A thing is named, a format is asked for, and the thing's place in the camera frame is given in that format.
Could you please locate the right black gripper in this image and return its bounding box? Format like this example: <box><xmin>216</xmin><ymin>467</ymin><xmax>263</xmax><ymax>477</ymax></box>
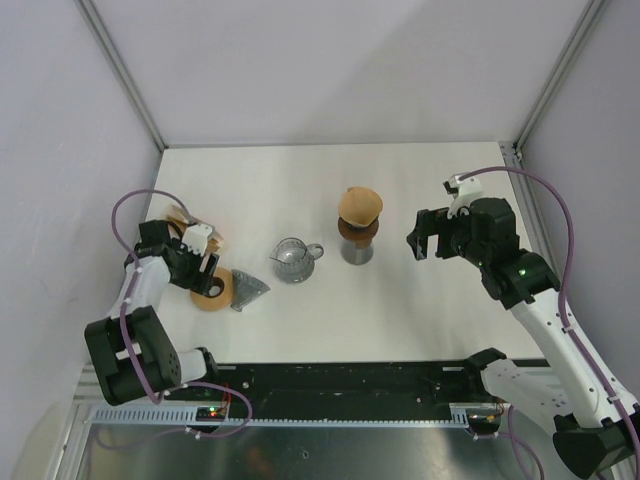
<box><xmin>407</xmin><ymin>206</ymin><xmax>490</xmax><ymax>268</ymax></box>

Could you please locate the light wooden ring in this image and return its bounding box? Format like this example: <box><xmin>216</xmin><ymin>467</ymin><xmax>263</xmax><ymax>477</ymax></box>
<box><xmin>189</xmin><ymin>267</ymin><xmax>234</xmax><ymax>313</ymax></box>

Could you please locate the grey glass dripper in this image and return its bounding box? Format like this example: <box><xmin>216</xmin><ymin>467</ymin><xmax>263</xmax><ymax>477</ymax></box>
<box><xmin>231</xmin><ymin>269</ymin><xmax>271</xmax><ymax>312</ymax></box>

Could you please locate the dark brown wooden ring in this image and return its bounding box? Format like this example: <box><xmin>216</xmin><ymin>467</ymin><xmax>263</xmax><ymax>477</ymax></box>
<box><xmin>337</xmin><ymin>217</ymin><xmax>380</xmax><ymax>246</ymax></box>

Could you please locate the brown paper coffee filter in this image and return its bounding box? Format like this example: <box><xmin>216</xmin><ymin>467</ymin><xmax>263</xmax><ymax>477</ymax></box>
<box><xmin>338</xmin><ymin>186</ymin><xmax>383</xmax><ymax>228</ymax></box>

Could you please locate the clear glass pitcher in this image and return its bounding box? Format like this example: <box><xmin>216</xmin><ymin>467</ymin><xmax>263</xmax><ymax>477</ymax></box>
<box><xmin>269</xmin><ymin>237</ymin><xmax>324</xmax><ymax>284</ymax></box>

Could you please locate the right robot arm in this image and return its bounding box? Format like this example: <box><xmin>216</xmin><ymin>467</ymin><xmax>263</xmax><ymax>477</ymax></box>
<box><xmin>407</xmin><ymin>198</ymin><xmax>639</xmax><ymax>479</ymax></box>

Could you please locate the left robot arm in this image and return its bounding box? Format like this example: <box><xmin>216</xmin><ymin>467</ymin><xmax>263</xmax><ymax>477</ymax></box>
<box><xmin>84</xmin><ymin>220</ymin><xmax>221</xmax><ymax>406</ymax></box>

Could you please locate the coffee filter pack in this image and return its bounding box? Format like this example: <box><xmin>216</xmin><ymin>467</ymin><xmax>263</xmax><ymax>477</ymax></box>
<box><xmin>166</xmin><ymin>205</ymin><xmax>225</xmax><ymax>255</ymax></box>

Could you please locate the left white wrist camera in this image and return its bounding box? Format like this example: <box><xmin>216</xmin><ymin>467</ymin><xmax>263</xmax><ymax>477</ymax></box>
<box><xmin>181</xmin><ymin>223</ymin><xmax>213</xmax><ymax>256</ymax></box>

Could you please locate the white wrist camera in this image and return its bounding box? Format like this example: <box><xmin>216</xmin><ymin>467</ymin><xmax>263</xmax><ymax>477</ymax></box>
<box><xmin>181</xmin><ymin>223</ymin><xmax>213</xmax><ymax>256</ymax></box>
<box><xmin>443</xmin><ymin>174</ymin><xmax>484</xmax><ymax>219</ymax></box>

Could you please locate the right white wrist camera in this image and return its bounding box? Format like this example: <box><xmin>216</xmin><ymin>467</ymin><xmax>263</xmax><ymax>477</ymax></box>
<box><xmin>443</xmin><ymin>174</ymin><xmax>484</xmax><ymax>219</ymax></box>

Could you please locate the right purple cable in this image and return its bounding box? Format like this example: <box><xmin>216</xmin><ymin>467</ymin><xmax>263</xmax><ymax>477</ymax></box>
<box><xmin>459</xmin><ymin>166</ymin><xmax>640</xmax><ymax>479</ymax></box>

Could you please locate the purple cable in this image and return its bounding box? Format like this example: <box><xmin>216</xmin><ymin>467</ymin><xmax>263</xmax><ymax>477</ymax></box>
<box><xmin>459</xmin><ymin>166</ymin><xmax>640</xmax><ymax>479</ymax></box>
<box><xmin>94</xmin><ymin>189</ymin><xmax>253</xmax><ymax>449</ymax></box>

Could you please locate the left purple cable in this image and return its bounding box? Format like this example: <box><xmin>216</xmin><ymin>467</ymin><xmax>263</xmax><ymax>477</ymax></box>
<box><xmin>94</xmin><ymin>189</ymin><xmax>253</xmax><ymax>449</ymax></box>

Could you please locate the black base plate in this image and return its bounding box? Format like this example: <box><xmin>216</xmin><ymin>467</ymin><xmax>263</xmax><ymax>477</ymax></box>
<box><xmin>214</xmin><ymin>348</ymin><xmax>506</xmax><ymax>423</ymax></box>

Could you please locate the grey cable duct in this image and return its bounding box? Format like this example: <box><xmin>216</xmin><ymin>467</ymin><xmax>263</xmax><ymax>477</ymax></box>
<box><xmin>89</xmin><ymin>405</ymin><xmax>469</xmax><ymax>428</ymax></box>

